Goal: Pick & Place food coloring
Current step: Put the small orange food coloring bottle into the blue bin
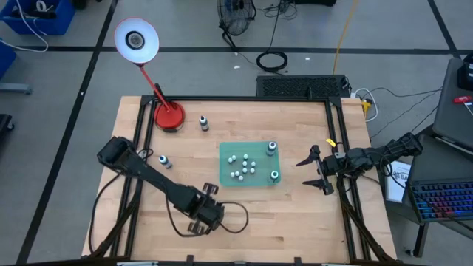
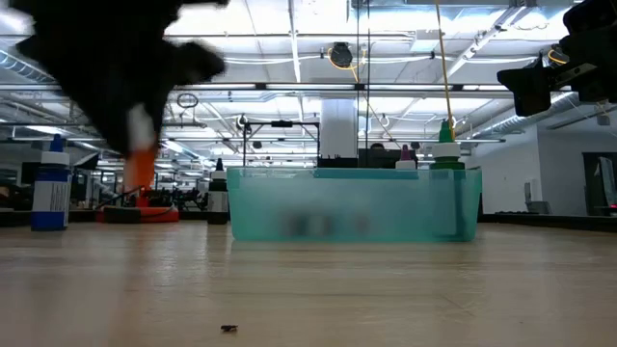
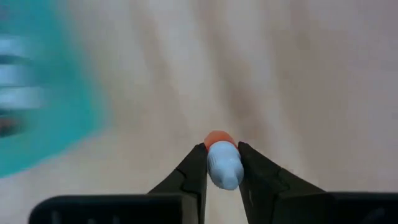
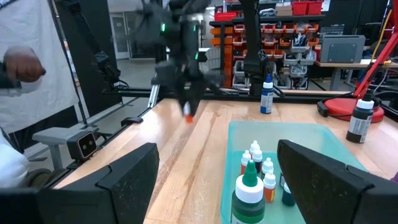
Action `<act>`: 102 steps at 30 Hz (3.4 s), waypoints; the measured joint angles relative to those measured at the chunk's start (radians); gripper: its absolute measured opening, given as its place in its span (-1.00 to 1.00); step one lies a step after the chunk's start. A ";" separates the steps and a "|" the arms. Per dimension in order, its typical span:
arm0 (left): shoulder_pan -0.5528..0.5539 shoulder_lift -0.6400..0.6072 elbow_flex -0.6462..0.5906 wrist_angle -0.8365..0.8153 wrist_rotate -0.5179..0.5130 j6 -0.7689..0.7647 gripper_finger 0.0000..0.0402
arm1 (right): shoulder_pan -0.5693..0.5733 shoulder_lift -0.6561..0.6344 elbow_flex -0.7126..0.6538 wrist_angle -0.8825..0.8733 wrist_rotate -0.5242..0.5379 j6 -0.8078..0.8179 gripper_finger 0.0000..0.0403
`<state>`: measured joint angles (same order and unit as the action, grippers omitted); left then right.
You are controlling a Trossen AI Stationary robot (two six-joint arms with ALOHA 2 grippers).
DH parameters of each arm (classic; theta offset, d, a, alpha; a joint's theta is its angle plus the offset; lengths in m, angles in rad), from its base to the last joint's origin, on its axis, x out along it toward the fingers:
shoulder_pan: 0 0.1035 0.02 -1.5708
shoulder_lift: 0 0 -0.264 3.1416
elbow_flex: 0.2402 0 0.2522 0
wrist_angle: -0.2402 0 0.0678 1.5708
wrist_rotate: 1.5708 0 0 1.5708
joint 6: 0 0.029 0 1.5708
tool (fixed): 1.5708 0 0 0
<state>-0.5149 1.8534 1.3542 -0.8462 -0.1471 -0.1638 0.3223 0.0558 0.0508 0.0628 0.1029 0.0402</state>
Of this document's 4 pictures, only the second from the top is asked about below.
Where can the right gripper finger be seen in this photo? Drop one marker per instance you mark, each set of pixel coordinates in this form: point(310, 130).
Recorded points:
point(595, 24)
point(530, 91)

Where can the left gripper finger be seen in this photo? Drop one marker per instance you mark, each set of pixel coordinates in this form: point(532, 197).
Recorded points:
point(115, 120)
point(159, 113)

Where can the large black food coloring bottle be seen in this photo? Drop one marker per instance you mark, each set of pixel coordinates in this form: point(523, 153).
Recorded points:
point(218, 188)

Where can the large blue food coloring bottle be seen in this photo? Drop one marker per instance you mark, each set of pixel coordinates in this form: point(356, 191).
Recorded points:
point(50, 193)

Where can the large green food coloring bottle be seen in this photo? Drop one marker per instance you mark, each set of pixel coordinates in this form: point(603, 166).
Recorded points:
point(446, 152)

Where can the red desk lamp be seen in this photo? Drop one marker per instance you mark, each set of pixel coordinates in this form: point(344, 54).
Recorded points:
point(159, 215)

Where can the grey floor bin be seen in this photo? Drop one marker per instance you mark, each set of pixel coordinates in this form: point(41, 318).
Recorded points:
point(537, 208)

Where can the teal translucent plastic bin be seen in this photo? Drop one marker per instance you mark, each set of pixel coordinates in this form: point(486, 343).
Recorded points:
point(270, 202)

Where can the person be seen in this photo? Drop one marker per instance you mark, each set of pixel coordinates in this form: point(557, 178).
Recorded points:
point(377, 146)

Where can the black cabinet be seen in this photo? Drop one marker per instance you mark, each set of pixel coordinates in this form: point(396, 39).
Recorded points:
point(381, 158)

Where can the black metal frame stand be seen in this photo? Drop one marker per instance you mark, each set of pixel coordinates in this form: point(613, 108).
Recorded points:
point(282, 124)

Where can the black aluminium table frame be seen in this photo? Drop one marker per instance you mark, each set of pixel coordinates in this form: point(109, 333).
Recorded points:
point(544, 221)

